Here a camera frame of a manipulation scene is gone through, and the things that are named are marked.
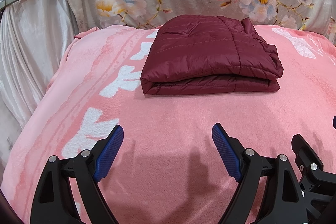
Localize maroon quilted puffer jacket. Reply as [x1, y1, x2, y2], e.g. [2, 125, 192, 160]
[141, 15, 284, 96]

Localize pink fleece blanket white bows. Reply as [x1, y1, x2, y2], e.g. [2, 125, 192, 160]
[1, 25, 335, 223]

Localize silver satin curtain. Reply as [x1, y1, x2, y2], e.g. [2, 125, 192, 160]
[1, 0, 78, 170]

